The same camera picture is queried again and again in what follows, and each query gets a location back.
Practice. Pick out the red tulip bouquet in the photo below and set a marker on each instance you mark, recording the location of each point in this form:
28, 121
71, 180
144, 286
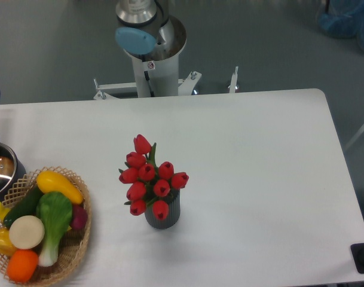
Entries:
148, 182

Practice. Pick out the dark grey ribbed vase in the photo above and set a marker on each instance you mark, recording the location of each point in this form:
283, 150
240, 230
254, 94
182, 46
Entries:
165, 212

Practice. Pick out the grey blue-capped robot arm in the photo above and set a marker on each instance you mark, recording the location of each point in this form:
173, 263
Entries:
144, 28

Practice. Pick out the purple red radish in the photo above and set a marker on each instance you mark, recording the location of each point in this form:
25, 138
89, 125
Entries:
79, 218

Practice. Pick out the yellow squash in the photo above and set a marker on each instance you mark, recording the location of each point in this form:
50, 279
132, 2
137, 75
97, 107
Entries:
50, 181

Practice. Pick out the green bok choy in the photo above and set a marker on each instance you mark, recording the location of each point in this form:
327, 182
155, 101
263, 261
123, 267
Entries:
55, 212

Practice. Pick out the woven wicker basket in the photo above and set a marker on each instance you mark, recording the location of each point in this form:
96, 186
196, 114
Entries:
72, 246

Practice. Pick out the dark green cucumber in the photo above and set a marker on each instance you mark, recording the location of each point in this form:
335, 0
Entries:
26, 206

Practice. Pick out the beige round slice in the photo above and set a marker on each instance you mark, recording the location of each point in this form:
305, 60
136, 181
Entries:
26, 232

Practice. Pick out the yellow banana tip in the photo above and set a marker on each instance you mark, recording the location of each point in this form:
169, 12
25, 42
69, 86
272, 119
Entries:
3, 211

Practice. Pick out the orange fruit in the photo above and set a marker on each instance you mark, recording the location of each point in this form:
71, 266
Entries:
22, 265

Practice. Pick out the blue plastic bag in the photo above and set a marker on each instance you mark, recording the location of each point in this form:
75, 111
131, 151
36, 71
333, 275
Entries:
342, 19

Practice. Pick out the yellow bell pepper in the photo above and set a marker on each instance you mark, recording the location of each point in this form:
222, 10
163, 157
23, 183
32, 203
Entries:
6, 246

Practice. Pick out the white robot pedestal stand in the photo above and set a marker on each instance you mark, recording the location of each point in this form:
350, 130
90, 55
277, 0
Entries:
156, 78

